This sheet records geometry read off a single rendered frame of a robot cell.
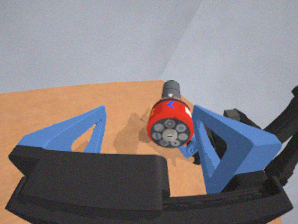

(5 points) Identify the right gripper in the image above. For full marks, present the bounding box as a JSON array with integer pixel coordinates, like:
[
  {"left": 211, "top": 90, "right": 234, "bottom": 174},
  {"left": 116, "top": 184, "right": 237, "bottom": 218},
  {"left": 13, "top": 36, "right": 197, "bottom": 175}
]
[{"left": 178, "top": 124, "right": 216, "bottom": 165}]

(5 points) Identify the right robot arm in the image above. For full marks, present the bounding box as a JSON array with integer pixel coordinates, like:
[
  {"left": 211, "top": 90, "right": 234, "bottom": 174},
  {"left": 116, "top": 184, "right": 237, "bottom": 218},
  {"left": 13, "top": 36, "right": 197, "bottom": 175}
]
[{"left": 211, "top": 86, "right": 298, "bottom": 187}]

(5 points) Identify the grey pistol-grip hose nozzle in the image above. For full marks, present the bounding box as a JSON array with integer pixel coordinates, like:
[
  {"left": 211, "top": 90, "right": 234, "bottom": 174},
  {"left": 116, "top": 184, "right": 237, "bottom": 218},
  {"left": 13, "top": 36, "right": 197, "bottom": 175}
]
[{"left": 147, "top": 80, "right": 194, "bottom": 148}]

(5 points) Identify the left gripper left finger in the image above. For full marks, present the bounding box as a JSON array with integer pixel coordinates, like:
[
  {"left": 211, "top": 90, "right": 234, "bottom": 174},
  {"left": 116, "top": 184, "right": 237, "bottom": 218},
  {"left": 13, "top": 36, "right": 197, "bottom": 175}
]
[{"left": 17, "top": 105, "right": 107, "bottom": 153}]

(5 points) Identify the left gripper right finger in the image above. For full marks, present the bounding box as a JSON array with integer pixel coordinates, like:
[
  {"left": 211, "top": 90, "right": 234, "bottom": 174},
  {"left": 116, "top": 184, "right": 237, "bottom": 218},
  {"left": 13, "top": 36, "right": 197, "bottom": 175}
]
[{"left": 192, "top": 105, "right": 282, "bottom": 194}]

